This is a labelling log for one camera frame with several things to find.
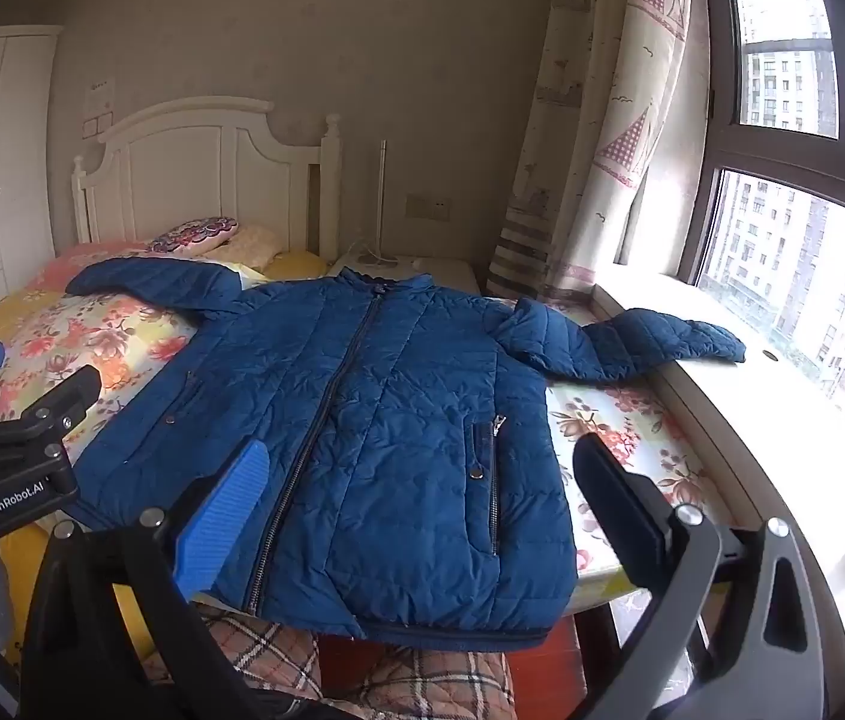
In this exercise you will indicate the dark framed window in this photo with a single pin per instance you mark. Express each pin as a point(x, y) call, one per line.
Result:
point(789, 255)

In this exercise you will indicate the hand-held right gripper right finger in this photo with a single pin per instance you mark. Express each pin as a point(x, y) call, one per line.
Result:
point(613, 510)

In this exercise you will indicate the blue puffer jacket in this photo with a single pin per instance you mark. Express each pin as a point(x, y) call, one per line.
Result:
point(392, 427)

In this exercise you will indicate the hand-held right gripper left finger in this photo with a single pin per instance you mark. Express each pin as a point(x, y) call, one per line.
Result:
point(223, 510)

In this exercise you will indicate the white nightstand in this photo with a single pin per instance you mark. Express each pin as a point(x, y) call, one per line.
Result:
point(452, 274)

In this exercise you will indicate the plaid blanket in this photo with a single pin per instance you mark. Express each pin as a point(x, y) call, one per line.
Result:
point(407, 679)

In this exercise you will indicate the peach pillow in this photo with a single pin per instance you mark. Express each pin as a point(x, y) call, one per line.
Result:
point(257, 246)

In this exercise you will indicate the floral bed quilt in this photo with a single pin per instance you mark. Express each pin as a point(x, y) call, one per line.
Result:
point(55, 345)

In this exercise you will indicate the round patterned pillow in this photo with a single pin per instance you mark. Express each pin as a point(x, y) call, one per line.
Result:
point(193, 235)

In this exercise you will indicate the sailboat print curtain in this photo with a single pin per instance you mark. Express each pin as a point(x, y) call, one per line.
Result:
point(602, 127)

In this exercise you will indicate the beige wall socket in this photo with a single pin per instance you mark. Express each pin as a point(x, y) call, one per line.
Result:
point(427, 206)

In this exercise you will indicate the white window sill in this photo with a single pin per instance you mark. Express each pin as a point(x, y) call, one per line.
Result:
point(767, 427)

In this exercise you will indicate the paper wall notice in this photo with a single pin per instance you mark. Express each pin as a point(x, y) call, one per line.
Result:
point(100, 109)

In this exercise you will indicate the silver desk lamp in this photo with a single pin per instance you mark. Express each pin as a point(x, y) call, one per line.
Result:
point(382, 195)

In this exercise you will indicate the white bed headboard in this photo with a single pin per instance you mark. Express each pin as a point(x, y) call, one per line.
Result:
point(190, 165)

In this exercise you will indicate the pink floral pillow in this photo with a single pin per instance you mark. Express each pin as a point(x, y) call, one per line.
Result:
point(85, 262)

